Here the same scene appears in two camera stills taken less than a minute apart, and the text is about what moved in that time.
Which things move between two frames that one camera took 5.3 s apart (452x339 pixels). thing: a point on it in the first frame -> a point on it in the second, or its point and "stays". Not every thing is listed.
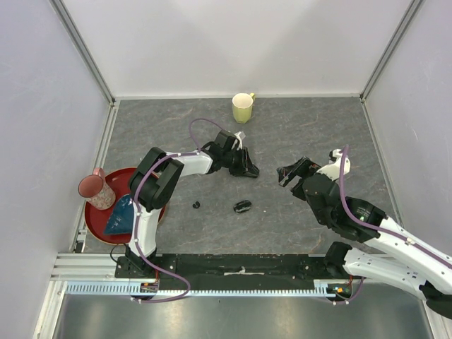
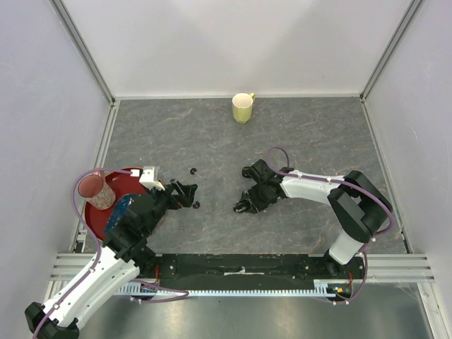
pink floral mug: x=93 y=188 stays
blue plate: x=121 y=219 stays
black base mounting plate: x=232 y=268 stays
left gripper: x=245 y=168 -> x=188 y=190
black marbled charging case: x=242 y=206 stays
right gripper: x=304 y=167 -> x=257 y=205
